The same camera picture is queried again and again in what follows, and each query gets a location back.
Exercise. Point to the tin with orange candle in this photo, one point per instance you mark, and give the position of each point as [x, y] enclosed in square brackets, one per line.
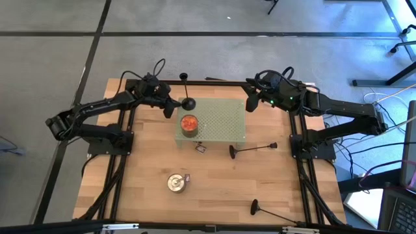
[189, 123]

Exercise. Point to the brown and white paper tag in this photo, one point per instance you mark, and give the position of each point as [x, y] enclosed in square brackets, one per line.
[201, 149]
[187, 177]

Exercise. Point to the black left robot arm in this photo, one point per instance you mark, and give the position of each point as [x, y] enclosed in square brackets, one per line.
[97, 105]

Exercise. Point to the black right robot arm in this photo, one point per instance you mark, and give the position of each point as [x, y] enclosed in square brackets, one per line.
[344, 109]

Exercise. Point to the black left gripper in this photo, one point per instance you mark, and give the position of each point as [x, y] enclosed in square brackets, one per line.
[157, 97]

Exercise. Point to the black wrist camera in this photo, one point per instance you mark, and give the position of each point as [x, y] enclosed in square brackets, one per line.
[150, 82]
[270, 80]

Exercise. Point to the black aluminium table frame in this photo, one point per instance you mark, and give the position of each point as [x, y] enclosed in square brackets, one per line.
[211, 83]

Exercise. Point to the grey floor object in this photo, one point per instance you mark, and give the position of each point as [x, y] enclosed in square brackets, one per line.
[9, 150]

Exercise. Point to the grey monitor edge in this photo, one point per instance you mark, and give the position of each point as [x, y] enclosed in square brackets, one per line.
[410, 146]

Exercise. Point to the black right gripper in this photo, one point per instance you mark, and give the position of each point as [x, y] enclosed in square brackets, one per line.
[274, 97]

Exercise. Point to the dark laptop keyboard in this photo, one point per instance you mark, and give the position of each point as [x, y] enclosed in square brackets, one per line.
[401, 214]

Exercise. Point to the silver ribbed lidded candle tin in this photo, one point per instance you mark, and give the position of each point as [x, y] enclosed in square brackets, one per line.
[175, 183]

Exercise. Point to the black aluminium crossbeam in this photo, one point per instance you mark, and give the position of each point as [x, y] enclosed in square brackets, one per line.
[208, 229]

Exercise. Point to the black chair base with castors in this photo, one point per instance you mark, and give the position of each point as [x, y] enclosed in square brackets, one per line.
[404, 31]

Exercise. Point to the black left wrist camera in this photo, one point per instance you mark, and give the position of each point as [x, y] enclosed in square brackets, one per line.
[150, 82]

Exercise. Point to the white sheet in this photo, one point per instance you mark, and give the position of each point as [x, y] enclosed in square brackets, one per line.
[364, 203]

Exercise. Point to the green perforated metal rack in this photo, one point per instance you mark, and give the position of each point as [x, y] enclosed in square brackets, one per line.
[224, 120]

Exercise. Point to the black chair leg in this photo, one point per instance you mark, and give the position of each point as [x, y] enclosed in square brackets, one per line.
[272, 6]

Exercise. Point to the silver metal bracket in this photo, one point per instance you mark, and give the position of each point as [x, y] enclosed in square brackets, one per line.
[120, 226]
[300, 230]

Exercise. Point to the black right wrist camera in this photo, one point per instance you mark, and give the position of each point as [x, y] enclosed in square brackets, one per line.
[270, 80]

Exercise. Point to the black metal candlestick holder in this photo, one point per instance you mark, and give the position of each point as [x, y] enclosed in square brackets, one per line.
[232, 151]
[188, 104]
[254, 206]

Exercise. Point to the thin black stick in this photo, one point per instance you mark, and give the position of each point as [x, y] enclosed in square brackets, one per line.
[214, 79]

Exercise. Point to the black desk foot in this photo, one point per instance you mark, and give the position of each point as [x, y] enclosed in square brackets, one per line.
[373, 83]

